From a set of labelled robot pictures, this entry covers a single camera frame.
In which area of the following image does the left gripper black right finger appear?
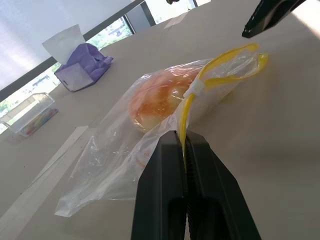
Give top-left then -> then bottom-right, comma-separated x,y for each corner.
184,129 -> 263,240

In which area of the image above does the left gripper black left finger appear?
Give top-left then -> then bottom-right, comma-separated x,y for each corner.
130,130 -> 188,240

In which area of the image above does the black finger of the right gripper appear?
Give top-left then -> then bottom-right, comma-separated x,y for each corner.
241,0 -> 308,39

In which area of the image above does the clear bag with yellow zipper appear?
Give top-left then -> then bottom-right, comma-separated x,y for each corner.
53,42 -> 270,218

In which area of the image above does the yellow waffle toy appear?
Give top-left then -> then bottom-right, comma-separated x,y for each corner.
127,68 -> 209,134

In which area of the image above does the purple tissue box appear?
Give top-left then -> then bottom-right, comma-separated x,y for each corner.
53,42 -> 115,94

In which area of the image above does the clear box of colourful bits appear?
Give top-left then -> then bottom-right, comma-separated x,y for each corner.
0,92 -> 59,138

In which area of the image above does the white tissue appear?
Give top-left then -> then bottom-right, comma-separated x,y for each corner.
41,23 -> 86,65

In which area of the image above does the dark window frame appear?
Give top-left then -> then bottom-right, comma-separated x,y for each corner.
0,0 -> 158,102

